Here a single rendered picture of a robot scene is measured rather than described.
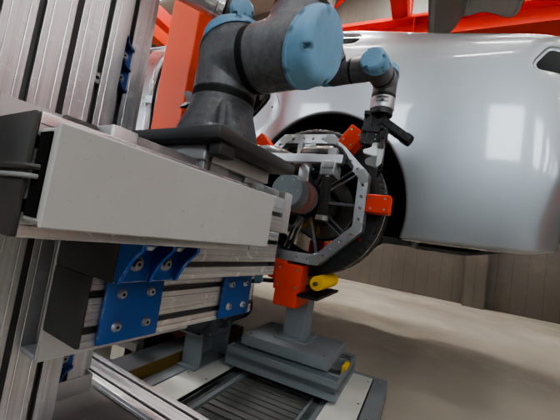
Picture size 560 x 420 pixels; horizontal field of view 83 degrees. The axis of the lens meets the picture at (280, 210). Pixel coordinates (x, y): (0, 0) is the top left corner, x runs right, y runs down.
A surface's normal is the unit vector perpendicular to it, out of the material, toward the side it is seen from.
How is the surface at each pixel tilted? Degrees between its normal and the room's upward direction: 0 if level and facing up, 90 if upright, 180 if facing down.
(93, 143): 90
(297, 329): 90
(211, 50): 90
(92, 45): 90
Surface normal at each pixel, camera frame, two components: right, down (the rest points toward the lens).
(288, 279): -0.41, -0.14
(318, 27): 0.80, 0.20
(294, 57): -0.44, 0.55
